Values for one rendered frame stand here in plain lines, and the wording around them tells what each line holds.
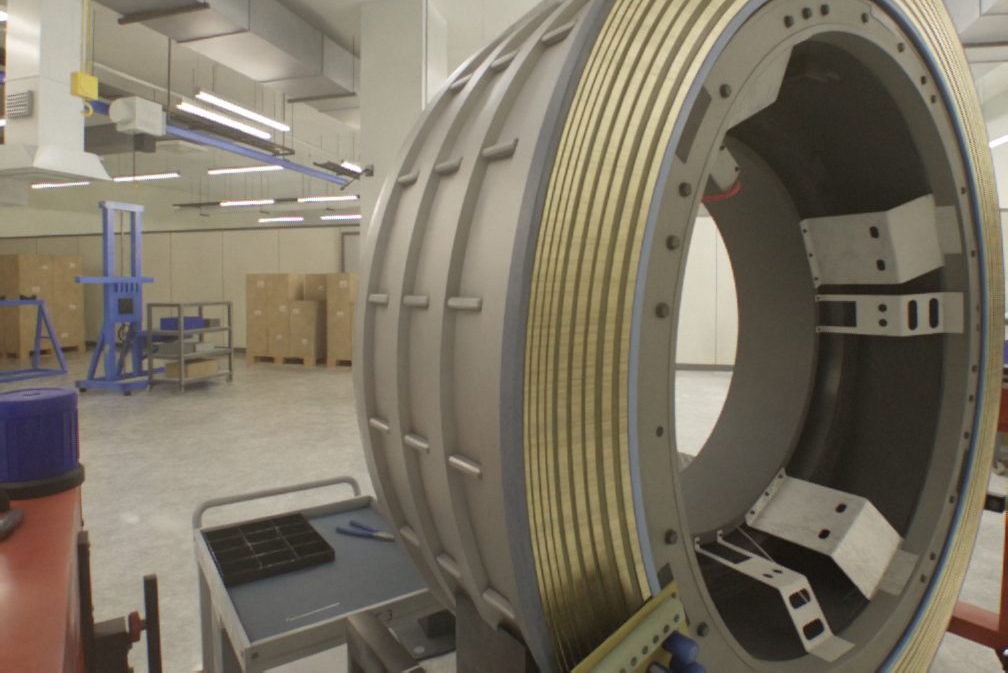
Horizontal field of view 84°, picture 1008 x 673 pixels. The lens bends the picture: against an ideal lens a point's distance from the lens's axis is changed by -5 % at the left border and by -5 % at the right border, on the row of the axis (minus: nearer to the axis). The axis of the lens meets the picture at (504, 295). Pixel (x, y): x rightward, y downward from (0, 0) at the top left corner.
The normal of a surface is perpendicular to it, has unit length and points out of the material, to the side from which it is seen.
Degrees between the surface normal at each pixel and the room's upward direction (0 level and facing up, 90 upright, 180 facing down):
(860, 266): 117
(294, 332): 90
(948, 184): 128
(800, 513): 27
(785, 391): 66
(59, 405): 90
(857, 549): 61
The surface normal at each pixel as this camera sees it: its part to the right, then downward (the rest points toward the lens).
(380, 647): 0.00, -1.00
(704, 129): 0.58, 0.02
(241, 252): -0.26, 0.02
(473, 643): -0.82, 0.01
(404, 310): 0.10, -0.04
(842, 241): -0.71, 0.46
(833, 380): -0.79, -0.25
